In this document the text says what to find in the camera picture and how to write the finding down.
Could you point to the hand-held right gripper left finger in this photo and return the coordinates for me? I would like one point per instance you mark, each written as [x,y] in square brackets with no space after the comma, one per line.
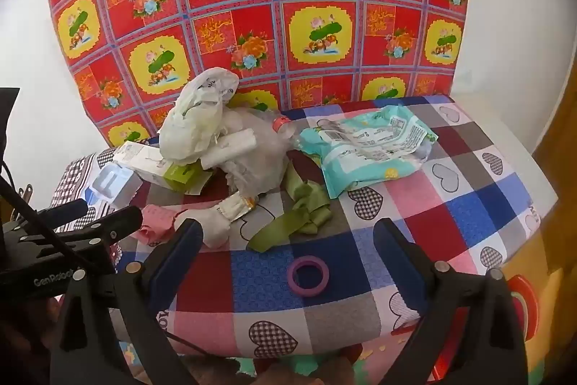
[180,263]

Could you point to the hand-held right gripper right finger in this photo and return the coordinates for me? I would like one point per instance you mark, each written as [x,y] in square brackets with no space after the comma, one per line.
[399,272]

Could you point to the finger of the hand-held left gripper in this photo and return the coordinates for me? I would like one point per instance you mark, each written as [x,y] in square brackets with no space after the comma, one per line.
[67,210]
[121,219]

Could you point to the white moulded plastic tray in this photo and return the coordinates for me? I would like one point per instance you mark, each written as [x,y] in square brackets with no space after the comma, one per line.
[112,191]

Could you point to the pink cloth piece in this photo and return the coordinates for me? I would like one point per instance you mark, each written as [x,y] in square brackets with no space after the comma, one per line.
[153,227]

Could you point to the white box with green edges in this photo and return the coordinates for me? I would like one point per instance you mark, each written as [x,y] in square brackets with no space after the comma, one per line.
[144,161]

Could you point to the white cloth wad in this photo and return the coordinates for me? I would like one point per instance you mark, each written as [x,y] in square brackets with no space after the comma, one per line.
[234,141]

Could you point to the metal spring clip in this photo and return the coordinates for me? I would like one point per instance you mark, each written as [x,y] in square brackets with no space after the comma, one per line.
[26,194]

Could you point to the white crumpled packet orange end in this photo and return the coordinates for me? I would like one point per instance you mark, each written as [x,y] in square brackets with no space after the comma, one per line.
[212,227]

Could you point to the checkered heart print blanket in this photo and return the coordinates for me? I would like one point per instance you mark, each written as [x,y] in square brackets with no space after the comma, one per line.
[405,204]

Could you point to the green fabric ribbon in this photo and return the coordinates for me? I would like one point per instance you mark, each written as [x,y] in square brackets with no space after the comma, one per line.
[306,218]

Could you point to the purple tape roll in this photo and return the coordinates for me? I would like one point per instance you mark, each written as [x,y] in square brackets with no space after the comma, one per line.
[290,275]

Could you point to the white plastic bag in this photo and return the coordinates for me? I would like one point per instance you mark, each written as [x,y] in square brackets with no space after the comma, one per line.
[194,128]

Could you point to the teal wipes packet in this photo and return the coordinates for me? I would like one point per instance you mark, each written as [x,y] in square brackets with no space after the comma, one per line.
[360,159]

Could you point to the clear plastic bag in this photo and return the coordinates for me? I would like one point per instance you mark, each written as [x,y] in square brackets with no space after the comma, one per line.
[259,173]

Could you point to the red plastic stool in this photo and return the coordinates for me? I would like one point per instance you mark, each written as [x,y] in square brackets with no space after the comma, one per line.
[529,299]

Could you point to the crumpled clear plastic bottle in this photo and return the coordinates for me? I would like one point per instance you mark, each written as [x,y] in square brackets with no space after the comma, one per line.
[280,124]

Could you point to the wooden wardrobe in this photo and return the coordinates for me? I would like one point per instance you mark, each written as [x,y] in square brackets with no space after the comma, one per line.
[559,132]

